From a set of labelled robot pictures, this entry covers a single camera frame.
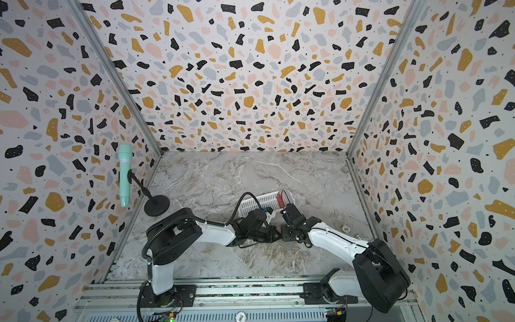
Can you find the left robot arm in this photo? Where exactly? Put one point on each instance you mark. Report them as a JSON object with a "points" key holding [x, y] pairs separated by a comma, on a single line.
{"points": [[170, 238]]}

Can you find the stack of red cards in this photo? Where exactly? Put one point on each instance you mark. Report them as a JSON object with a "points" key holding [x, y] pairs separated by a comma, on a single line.
{"points": [[283, 199]]}

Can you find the black microphone stand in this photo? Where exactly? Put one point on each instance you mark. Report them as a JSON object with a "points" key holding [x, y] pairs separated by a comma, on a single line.
{"points": [[155, 205]]}

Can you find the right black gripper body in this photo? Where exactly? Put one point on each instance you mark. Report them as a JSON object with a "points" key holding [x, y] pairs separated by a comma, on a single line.
{"points": [[289, 234]]}

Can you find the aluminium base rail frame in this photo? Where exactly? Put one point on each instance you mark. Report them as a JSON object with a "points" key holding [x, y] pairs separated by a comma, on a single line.
{"points": [[232, 299]]}

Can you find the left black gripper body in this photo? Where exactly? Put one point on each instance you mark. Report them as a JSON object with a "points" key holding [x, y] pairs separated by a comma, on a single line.
{"points": [[263, 236]]}

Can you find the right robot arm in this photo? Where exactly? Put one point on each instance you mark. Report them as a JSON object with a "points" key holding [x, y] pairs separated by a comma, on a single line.
{"points": [[379, 277]]}

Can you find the white plastic mesh basket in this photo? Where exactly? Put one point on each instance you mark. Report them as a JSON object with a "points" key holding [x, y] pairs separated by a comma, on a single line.
{"points": [[266, 200]]}

